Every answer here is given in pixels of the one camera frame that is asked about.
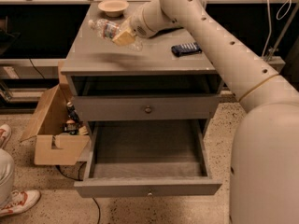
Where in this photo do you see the white trouser leg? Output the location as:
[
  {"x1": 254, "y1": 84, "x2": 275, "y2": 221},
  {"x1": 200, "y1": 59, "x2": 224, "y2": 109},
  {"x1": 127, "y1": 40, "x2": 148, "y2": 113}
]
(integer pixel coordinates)
[{"x1": 0, "y1": 149, "x2": 15, "y2": 206}]

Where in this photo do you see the white cable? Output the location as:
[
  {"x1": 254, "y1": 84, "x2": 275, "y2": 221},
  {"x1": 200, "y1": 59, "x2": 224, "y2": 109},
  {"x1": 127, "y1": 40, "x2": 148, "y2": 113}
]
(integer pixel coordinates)
[{"x1": 261, "y1": 0, "x2": 293, "y2": 58}]

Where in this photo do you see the cardboard box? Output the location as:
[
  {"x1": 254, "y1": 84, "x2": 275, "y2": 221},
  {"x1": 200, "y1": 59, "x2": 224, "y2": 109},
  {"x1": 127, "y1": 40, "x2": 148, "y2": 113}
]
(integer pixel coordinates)
[{"x1": 21, "y1": 85, "x2": 90, "y2": 165}]

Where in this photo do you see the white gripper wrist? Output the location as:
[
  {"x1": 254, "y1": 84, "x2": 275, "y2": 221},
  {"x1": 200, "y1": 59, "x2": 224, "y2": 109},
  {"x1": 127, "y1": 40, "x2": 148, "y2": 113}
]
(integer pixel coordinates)
[{"x1": 112, "y1": 7, "x2": 155, "y2": 46}]

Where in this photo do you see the grey wooden cabinet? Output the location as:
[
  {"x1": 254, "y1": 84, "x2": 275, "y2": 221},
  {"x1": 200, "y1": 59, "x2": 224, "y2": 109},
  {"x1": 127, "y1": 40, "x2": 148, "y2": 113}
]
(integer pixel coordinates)
[{"x1": 62, "y1": 4, "x2": 223, "y2": 135}]

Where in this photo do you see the clear plastic water bottle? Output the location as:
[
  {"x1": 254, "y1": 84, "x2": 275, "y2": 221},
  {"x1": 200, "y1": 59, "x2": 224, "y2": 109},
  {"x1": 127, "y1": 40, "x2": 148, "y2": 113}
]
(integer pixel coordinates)
[{"x1": 88, "y1": 19, "x2": 143, "y2": 51}]

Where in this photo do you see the closed grey upper drawer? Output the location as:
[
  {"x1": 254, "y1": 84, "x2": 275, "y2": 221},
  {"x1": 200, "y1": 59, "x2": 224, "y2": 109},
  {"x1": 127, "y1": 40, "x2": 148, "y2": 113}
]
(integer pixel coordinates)
[{"x1": 73, "y1": 95, "x2": 219, "y2": 121}]

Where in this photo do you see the beige bowl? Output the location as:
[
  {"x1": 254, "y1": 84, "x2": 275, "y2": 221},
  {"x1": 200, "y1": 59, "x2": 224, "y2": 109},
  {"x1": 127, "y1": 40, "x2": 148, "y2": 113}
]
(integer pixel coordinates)
[{"x1": 98, "y1": 0, "x2": 129, "y2": 18}]

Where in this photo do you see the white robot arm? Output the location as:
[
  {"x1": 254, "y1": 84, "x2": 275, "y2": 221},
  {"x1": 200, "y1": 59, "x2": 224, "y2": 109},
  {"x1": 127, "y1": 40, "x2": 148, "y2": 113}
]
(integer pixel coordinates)
[{"x1": 113, "y1": 0, "x2": 299, "y2": 224}]

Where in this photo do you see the black floor cable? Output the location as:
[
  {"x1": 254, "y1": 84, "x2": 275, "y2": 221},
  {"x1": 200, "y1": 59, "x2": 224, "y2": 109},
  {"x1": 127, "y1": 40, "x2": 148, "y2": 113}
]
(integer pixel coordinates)
[{"x1": 55, "y1": 161, "x2": 102, "y2": 224}]

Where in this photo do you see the dark bottle in box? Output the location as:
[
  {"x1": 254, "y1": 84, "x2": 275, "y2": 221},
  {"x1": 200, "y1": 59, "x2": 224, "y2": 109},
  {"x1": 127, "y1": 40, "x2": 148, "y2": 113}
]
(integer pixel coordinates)
[{"x1": 66, "y1": 102, "x2": 80, "y2": 124}]

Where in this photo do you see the open grey lower drawer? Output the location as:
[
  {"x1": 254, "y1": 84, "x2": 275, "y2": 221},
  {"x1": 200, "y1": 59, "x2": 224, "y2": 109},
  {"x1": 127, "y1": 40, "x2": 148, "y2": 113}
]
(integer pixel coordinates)
[{"x1": 75, "y1": 119, "x2": 221, "y2": 198}]

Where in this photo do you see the dark blue snack bar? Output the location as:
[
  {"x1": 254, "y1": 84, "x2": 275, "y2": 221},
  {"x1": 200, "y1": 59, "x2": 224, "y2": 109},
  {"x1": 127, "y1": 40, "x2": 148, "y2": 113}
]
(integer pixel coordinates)
[{"x1": 171, "y1": 42, "x2": 202, "y2": 57}]

